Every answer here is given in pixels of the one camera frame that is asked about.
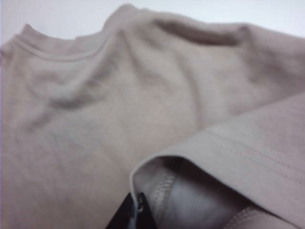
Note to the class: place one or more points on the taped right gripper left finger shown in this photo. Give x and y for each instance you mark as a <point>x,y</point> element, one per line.
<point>126,211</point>

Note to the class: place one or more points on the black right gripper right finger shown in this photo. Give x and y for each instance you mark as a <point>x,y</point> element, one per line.
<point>146,212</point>

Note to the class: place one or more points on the beige T-shirt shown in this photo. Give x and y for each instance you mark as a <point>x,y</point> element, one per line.
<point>119,107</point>

